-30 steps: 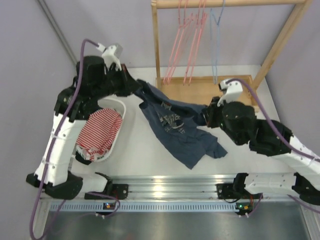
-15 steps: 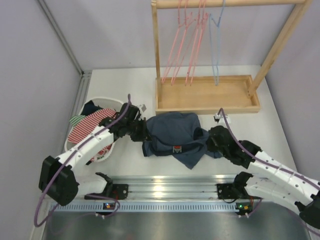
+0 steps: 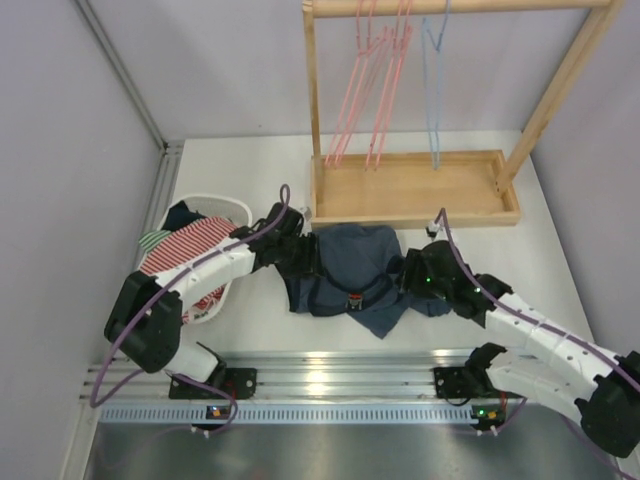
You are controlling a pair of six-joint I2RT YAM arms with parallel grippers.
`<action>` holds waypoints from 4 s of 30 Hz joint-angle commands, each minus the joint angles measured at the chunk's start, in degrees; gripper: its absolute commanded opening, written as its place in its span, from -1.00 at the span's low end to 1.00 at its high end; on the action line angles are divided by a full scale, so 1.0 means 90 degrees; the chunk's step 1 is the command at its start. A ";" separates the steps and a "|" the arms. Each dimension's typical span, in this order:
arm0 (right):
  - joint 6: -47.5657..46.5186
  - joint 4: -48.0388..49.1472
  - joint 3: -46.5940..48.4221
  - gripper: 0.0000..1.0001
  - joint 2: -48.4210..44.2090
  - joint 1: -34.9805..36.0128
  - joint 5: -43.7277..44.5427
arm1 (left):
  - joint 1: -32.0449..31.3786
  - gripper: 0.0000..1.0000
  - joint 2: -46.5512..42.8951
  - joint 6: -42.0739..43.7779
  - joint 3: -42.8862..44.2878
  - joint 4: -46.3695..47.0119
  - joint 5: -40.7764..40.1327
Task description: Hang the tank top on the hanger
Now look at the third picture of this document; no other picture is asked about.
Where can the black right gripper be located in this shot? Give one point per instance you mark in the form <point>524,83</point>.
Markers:
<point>411,277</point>

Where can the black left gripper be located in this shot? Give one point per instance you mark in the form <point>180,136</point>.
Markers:
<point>310,255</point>

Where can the blue tank top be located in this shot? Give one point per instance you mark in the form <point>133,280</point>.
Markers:
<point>361,264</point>

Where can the light blue wire hanger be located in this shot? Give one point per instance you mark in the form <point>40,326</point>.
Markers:
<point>432,64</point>

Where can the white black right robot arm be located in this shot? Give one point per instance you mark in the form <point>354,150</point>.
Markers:
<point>532,356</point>

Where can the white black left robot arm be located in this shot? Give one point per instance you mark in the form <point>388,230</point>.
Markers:
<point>156,301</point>

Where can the white perforated laundry basket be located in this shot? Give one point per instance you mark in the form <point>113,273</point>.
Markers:
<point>211,206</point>

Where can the wooden clothes rack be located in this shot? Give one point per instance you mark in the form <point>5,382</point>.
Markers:
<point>475,186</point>

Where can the red white striped garment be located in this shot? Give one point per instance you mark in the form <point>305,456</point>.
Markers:
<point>183,245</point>

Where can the dark navy garment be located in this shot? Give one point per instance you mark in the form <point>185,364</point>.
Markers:
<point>179,216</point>

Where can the green white striped garment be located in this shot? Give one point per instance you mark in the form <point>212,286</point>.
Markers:
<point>150,240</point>

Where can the aluminium corner profile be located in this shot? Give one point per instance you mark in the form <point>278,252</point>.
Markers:
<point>118,66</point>

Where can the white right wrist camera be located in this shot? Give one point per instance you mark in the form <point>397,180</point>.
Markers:
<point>433,230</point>

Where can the aluminium mounting rail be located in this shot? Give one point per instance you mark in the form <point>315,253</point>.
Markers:
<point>329,377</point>

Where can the slotted grey cable duct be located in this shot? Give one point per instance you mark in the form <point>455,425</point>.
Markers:
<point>294,414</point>

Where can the pink wire hanger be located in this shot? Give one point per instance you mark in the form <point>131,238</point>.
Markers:
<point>400,36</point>
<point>371,51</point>

